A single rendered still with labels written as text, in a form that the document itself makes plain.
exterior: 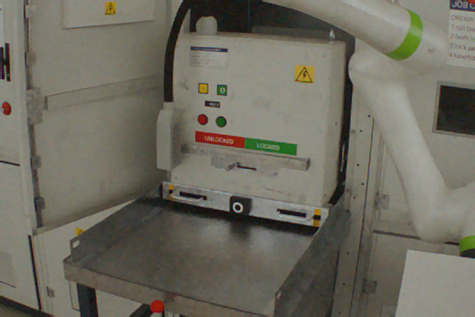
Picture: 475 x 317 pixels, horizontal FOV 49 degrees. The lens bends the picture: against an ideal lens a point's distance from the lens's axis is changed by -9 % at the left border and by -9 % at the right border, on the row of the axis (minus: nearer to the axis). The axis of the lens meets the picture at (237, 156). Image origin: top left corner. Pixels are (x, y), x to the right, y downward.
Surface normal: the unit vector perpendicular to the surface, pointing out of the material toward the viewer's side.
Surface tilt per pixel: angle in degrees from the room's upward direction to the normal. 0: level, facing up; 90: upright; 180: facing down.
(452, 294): 90
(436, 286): 90
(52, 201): 90
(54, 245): 90
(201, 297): 0
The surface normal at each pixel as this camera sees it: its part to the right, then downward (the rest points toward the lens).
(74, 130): 0.79, 0.20
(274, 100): -0.37, 0.26
